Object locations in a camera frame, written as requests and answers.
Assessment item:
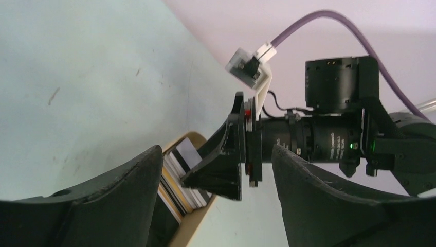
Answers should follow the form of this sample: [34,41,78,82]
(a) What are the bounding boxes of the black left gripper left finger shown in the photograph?
[1,146,163,246]

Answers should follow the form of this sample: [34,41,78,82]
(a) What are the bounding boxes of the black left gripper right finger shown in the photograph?
[271,145,435,246]

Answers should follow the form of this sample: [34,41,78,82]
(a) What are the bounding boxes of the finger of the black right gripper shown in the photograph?
[183,92,245,201]

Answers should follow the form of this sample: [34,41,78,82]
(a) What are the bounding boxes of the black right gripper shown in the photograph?
[245,56,435,196]

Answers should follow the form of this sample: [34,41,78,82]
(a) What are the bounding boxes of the oval wooden tray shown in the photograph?
[147,132,215,246]

